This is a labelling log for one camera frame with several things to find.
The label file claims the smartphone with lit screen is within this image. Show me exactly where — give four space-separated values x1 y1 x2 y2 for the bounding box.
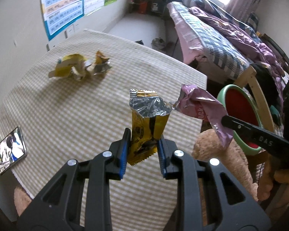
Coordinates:
0 126 27 175

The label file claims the beige checkered tablecloth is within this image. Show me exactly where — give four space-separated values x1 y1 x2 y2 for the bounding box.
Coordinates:
0 30 207 230

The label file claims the bed with purple bedding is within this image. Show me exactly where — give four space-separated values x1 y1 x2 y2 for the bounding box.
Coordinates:
167 0 289 85

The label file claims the blue bordered wall poster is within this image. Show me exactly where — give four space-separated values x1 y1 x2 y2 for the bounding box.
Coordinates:
40 0 84 40

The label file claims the brown plush teddy bear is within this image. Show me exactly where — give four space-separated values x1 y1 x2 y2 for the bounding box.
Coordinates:
13 128 260 226

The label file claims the person's right hand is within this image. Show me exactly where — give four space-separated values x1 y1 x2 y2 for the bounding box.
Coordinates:
257 154 289 208

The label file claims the yellow paper box wrapper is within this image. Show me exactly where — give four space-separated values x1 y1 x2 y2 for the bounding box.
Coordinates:
48 54 93 80

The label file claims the yellow black foil wrapper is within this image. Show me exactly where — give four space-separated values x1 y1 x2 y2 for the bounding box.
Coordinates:
127 89 172 166

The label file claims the white wall socket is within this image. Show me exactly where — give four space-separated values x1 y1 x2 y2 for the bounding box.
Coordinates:
64 23 80 39

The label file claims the green rimmed red trash bin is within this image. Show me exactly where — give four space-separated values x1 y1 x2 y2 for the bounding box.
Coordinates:
217 85 263 155

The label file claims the small crumpled yellow wrapper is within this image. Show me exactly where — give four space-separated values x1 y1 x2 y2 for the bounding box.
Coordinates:
88 51 112 77

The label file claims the pink foil snack bag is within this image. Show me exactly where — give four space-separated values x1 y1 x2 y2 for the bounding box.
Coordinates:
173 84 233 148

